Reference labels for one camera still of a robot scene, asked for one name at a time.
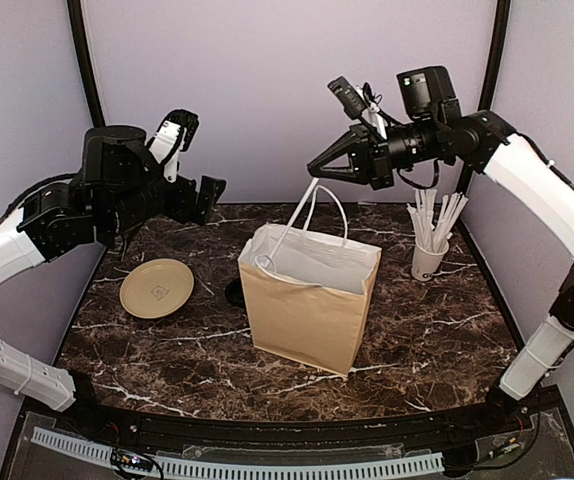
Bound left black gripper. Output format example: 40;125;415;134
102;170;225;238

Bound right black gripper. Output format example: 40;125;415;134
308;115;442;189

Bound single white straw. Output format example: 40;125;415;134
267;178;319;268

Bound stack of black cup lids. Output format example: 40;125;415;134
225;278;245;308

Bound brown paper bag white handles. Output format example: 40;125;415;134
237;184;383;377

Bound white cup holding straws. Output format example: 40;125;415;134
411;238;449;282

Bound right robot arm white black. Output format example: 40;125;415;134
307;66;574;434

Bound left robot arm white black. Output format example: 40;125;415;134
0;109;226;436

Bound beige round plate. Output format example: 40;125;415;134
119;258;194;319

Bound bundle of white wrapped straws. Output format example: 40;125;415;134
407;189;468;254

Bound black right frame post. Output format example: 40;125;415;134
459;0;512;196

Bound black frame post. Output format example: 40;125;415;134
459;0;512;196
66;0;106;127

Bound black left frame post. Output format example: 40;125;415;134
66;0;106;127

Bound black front table rail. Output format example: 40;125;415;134
26;387;558;459

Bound white slotted cable duct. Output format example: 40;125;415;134
31;427;444;480

